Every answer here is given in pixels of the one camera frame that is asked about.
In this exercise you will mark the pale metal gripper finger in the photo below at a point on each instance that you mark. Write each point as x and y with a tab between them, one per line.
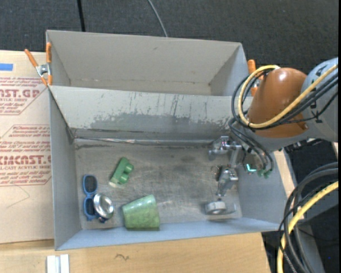
228	176
223	146

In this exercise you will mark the grey metal bin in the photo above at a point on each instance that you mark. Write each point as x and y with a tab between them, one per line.
159	115

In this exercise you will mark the green cup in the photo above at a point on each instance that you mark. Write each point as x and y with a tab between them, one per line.
142	213

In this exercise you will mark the green toy building brick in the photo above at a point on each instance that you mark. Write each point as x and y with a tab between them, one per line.
121	171

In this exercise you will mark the silver round metal can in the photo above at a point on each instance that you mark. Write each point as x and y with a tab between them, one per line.
103	206

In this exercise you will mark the blue sunglasses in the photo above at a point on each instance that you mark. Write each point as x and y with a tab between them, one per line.
89	184

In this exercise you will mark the brown cardboard board red print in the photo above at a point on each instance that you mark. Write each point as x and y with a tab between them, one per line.
22	203

